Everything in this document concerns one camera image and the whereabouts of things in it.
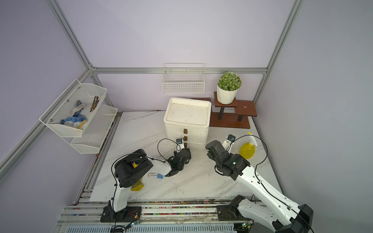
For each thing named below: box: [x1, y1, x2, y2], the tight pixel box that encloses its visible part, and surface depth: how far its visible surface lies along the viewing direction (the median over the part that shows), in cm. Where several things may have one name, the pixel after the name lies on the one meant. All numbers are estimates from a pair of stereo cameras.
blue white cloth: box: [59, 99, 88, 130], surface depth 73 cm
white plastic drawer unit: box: [163, 97, 212, 150], surface depth 89 cm
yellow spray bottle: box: [239, 131, 258, 160], surface depth 90 cm
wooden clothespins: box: [89, 95, 100, 113], surface depth 83 cm
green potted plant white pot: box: [216, 71, 242, 105], surface depth 87 cm
